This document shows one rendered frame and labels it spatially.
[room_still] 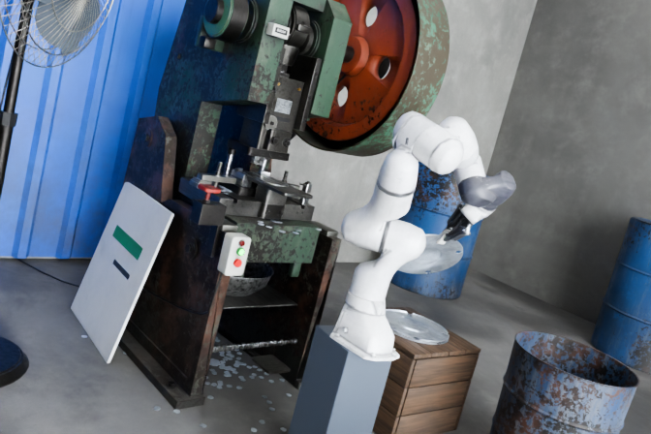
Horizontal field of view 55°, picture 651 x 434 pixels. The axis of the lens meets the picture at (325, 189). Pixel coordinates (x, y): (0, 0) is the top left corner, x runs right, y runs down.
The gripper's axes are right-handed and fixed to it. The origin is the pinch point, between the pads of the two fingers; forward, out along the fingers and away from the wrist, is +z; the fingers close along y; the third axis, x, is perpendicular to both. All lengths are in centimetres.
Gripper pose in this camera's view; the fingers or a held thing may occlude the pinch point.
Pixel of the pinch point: (444, 236)
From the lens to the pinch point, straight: 233.9
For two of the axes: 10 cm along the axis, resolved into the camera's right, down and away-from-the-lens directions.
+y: -0.1, -8.1, 5.8
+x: -9.2, -2.3, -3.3
